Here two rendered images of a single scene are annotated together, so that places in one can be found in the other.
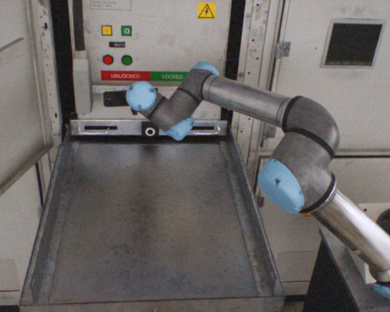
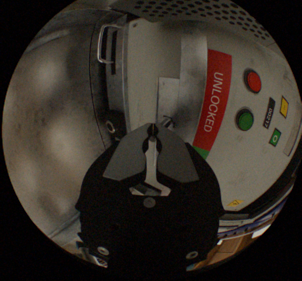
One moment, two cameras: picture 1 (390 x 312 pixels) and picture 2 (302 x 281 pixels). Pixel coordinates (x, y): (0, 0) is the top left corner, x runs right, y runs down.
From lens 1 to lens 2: 1.51 m
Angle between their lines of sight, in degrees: 27
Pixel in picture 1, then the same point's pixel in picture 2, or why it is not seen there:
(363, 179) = not seen: hidden behind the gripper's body
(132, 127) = (115, 98)
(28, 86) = not seen: outside the picture
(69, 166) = (45, 37)
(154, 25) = (259, 172)
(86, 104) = not seen: outside the picture
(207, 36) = not seen: hidden behind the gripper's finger
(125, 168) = (39, 119)
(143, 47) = (249, 153)
